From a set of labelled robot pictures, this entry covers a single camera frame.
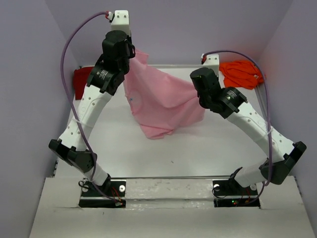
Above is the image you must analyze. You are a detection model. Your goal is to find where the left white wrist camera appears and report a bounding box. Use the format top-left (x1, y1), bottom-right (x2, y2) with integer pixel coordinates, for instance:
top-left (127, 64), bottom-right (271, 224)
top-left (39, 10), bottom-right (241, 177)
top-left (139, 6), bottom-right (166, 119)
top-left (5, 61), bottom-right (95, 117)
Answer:
top-left (106, 10), bottom-right (131, 36)

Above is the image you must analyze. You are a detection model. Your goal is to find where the orange t shirt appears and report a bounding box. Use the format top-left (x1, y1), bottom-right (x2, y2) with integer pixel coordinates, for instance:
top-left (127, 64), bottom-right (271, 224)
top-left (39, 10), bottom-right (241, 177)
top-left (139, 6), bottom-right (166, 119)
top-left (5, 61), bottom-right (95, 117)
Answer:
top-left (219, 60), bottom-right (264, 90)

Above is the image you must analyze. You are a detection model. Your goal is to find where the pink t shirt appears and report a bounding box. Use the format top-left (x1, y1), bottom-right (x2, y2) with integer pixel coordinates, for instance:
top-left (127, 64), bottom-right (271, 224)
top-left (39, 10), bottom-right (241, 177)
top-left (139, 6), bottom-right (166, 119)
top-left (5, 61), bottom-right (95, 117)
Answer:
top-left (123, 50), bottom-right (205, 139)

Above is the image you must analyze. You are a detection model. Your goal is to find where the dark red folded t shirt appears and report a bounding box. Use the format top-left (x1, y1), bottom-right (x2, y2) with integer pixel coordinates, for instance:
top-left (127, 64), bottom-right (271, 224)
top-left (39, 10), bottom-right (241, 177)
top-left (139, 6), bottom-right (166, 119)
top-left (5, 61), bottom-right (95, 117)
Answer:
top-left (72, 66), bottom-right (93, 100)

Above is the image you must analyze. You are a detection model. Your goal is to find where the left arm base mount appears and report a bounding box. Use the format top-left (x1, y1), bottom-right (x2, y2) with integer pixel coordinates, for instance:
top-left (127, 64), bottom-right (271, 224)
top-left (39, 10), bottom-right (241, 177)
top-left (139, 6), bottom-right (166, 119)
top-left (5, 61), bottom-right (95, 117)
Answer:
top-left (78, 179), bottom-right (127, 208)

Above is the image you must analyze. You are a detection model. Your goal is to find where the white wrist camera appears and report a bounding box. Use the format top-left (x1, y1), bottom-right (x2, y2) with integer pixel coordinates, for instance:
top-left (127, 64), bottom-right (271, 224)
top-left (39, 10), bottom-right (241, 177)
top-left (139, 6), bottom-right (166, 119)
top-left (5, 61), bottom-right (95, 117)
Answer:
top-left (201, 54), bottom-right (220, 76)
top-left (106, 10), bottom-right (131, 36)

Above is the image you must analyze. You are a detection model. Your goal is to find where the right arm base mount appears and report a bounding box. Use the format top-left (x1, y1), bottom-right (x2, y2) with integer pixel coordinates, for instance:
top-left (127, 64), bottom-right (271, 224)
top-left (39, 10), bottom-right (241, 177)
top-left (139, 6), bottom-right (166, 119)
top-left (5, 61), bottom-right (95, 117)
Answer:
top-left (211, 167), bottom-right (260, 208)

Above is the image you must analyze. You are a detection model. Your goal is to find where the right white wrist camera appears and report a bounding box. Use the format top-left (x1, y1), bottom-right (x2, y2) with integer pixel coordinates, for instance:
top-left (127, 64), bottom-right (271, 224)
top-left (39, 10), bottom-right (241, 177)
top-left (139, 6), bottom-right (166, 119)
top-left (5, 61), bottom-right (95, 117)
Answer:
top-left (201, 54), bottom-right (220, 76)

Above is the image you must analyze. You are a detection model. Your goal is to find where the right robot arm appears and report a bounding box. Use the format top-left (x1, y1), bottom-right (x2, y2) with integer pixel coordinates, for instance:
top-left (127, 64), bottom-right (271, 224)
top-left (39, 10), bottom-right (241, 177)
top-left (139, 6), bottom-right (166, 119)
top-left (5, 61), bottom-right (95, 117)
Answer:
top-left (190, 67), bottom-right (307, 194)

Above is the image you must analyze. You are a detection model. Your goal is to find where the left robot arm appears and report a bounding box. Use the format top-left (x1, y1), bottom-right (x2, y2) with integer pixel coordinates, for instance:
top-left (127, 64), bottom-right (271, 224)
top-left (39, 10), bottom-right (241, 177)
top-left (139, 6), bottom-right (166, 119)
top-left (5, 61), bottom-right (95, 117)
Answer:
top-left (49, 30), bottom-right (135, 196)

